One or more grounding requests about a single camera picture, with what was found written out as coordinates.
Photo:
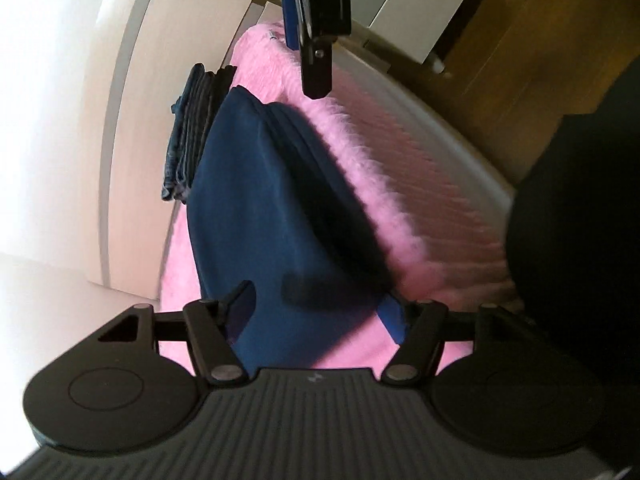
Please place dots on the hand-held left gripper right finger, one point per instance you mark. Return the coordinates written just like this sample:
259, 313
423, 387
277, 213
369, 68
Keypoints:
392, 322

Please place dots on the folded denim jeans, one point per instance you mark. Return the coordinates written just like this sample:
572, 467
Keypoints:
187, 135

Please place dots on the folded dark garment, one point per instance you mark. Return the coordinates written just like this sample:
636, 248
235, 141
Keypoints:
220, 85

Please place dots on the person's dark clothing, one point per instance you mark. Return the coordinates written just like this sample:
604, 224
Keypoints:
575, 210

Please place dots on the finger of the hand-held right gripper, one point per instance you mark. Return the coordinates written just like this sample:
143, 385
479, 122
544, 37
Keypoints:
290, 15
316, 70

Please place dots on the pink bed blanket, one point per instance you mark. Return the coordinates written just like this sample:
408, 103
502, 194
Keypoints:
400, 210

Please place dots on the beige wardrobe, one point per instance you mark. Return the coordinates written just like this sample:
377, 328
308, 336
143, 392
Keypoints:
150, 60

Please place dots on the white mattress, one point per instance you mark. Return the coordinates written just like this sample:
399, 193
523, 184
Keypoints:
450, 132

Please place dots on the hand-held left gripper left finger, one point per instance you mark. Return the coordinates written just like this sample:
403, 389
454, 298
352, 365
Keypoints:
240, 310

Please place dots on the navy blue garment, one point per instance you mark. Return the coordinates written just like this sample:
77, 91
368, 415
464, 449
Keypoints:
260, 210

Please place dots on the white cabinet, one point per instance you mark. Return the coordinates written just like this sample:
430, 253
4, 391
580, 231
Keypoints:
425, 10

